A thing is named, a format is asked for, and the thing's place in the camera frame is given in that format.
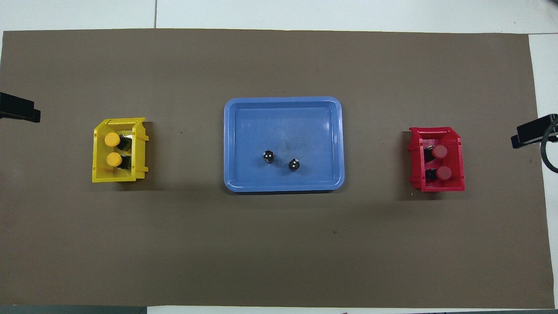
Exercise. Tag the red plastic bin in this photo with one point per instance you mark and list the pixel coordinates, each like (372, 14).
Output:
(440, 187)

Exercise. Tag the black cylindrical capacitor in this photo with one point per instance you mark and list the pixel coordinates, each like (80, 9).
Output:
(268, 156)
(294, 165)

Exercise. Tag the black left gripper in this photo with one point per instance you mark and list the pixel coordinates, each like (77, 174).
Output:
(15, 103)

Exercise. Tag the yellow push button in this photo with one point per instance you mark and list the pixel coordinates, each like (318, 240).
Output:
(112, 139)
(114, 159)

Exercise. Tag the blue plastic tray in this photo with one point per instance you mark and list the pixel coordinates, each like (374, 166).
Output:
(248, 131)

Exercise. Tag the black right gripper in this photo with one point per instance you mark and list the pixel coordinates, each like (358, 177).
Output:
(540, 126)

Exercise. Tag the yellow plastic bin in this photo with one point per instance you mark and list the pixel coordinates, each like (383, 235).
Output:
(98, 174)

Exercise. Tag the red push button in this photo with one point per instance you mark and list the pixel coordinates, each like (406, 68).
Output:
(439, 151)
(444, 173)

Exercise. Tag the brown table mat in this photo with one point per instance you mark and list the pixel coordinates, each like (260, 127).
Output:
(279, 244)

